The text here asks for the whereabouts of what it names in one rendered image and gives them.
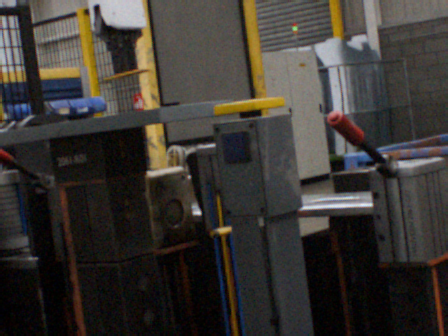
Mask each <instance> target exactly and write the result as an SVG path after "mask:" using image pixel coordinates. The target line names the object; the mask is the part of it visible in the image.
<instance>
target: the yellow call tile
mask: <svg viewBox="0 0 448 336"><path fill-rule="evenodd" d="M284 106H285V98H284V97H275V98H268V99H255V100H249V101H244V102H234V103H229V104H224V105H215V106H214V114H215V115H216V116H220V115H225V114H237V113H239V114H240V120H245V119H250V118H256V117H262V112H261V110H265V109H270V108H282V107H284Z"/></svg>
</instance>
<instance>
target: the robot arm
mask: <svg viewBox="0 0 448 336"><path fill-rule="evenodd" d="M88 5H89V11H90V15H91V23H92V26H93V28H94V30H95V36H97V37H98V38H99V39H102V40H103V42H105V44H106V48H107V50H108V51H111V52H110V54H111V59H112V68H113V72H114V74H115V75H118V74H121V73H124V72H129V71H130V68H133V71H135V70H138V69H139V66H138V62H137V57H136V49H135V48H137V45H136V42H137V41H138V39H140V38H141V37H142V36H143V33H142V29H144V28H145V27H146V21H145V12H144V9H143V6H142V0H88ZM125 36H127V39H125Z"/></svg>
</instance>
